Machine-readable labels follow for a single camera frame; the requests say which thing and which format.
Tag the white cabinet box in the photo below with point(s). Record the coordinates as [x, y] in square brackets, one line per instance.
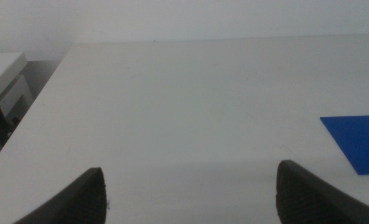
[16, 96]

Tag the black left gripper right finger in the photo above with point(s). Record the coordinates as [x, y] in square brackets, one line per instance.
[305, 199]

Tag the blue flat mat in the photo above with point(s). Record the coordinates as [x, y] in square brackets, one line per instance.
[361, 140]

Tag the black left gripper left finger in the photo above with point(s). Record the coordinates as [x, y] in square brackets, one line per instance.
[81, 202]

